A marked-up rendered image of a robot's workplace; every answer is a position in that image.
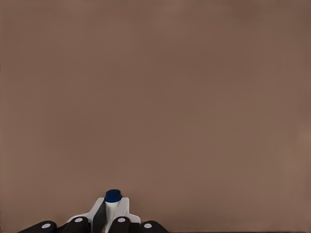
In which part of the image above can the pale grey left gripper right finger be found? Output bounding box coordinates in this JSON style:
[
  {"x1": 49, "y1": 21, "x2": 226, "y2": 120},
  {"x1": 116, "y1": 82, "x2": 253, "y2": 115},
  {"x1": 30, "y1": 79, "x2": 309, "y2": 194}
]
[{"x1": 110, "y1": 197, "x2": 142, "y2": 233}]

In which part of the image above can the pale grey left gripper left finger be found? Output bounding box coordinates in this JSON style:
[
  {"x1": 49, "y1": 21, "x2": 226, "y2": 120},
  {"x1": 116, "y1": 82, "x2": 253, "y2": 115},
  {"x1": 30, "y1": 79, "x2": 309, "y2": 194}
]
[{"x1": 58, "y1": 197, "x2": 107, "y2": 233}]

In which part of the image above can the white bottle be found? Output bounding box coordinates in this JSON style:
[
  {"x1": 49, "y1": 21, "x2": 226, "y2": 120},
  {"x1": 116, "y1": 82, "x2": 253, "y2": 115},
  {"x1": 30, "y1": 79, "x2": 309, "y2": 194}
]
[{"x1": 105, "y1": 200, "x2": 120, "y2": 233}]

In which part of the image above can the dark blue bottle cap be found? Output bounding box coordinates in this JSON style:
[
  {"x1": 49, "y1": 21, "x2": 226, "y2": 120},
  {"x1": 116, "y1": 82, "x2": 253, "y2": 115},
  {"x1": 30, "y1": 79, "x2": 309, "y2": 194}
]
[{"x1": 104, "y1": 189, "x2": 123, "y2": 203}]

